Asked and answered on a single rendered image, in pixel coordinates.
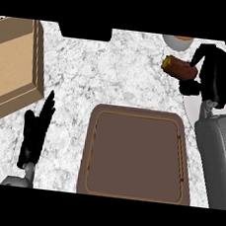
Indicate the black appliance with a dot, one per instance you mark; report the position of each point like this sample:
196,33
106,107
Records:
85,32

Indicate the brown rectangular tray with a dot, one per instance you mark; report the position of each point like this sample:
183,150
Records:
136,154

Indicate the pale wooden box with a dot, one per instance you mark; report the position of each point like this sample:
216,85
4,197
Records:
14,69

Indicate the reddish brown sweet potato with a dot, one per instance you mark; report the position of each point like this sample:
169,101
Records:
179,68

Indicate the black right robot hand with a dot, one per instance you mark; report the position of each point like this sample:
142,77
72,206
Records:
215,77

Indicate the grey bowl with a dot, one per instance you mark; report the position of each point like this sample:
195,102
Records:
177,42

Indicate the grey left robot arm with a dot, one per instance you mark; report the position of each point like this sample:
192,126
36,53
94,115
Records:
20,178

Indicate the white plate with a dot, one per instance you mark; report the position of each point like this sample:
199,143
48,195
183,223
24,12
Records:
215,106

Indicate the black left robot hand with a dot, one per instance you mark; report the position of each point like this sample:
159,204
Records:
33,135

